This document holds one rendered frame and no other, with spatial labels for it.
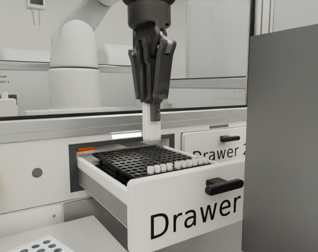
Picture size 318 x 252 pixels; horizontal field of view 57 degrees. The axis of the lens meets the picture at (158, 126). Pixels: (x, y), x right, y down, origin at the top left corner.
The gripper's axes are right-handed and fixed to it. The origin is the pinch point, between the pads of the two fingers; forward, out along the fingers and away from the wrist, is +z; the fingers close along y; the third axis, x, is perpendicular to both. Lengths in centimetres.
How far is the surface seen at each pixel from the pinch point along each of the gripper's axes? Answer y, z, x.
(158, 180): 10.4, 7.4, -5.3
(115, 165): -10.0, 9.6, -3.0
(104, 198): -4.5, 14.1, -7.9
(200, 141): -19.0, 9.1, 27.6
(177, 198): 10.3, 10.9, -1.8
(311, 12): -67, -55, 162
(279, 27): -91, -51, 162
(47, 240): -6.2, 19.9, -17.9
